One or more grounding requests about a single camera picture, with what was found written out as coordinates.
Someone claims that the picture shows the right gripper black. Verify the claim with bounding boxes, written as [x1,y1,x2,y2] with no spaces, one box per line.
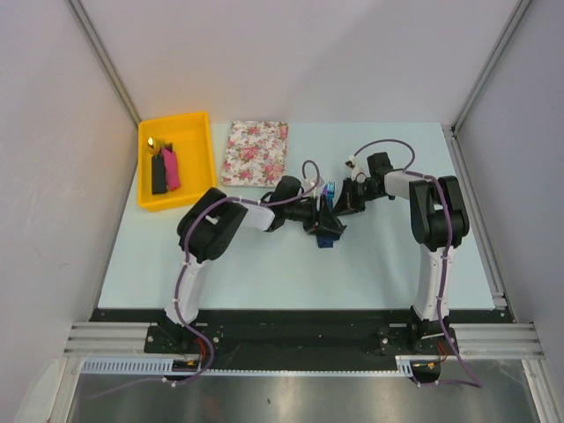
[331,177,383,217]

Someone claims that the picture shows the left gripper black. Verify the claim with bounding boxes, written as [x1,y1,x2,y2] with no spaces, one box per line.
[284,195,343,237]

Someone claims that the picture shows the dark blue paper napkin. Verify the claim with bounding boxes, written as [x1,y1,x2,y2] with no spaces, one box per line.
[315,196,343,250]

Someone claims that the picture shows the blue metal fork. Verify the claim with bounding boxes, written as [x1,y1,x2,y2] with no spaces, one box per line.
[325,182,336,207]

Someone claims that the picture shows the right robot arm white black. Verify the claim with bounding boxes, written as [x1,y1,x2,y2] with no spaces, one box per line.
[334,152,470,353]

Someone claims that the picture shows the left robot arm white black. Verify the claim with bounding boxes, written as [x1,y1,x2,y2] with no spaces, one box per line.
[158,175,345,353]

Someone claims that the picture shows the black rolled napkin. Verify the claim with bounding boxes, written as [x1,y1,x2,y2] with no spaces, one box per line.
[151,153,167,195]

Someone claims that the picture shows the floral pattern tray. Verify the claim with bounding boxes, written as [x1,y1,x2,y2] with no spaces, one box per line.
[220,121,289,188]

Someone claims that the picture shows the yellow plastic bin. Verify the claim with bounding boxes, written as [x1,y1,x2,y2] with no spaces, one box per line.
[137,112,217,212]

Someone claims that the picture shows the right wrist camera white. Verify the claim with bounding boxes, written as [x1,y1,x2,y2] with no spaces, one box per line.
[345,155,367,182]

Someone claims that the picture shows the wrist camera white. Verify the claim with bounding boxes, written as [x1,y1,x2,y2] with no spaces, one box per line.
[345,155,367,182]
[302,177,325,197]

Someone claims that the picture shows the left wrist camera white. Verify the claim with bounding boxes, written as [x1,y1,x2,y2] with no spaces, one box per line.
[302,177,325,197]

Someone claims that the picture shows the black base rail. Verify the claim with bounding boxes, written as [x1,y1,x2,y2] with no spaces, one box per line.
[89,308,515,372]

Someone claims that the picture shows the aluminium frame rail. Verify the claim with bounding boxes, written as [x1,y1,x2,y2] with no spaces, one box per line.
[63,322,545,360]

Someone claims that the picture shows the white slotted cable duct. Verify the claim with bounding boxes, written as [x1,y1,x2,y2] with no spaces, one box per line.
[81,357,413,377]

